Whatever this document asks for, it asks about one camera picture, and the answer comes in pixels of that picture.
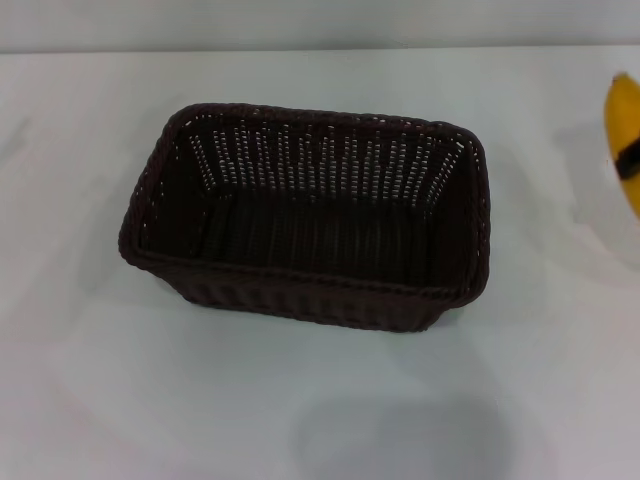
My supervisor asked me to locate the dark brown woven basket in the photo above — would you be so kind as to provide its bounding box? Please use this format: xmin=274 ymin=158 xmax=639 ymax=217
xmin=117 ymin=102 xmax=492 ymax=335

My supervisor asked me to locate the yellow banana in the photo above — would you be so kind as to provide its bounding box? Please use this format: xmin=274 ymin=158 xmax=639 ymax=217
xmin=603 ymin=71 xmax=640 ymax=220

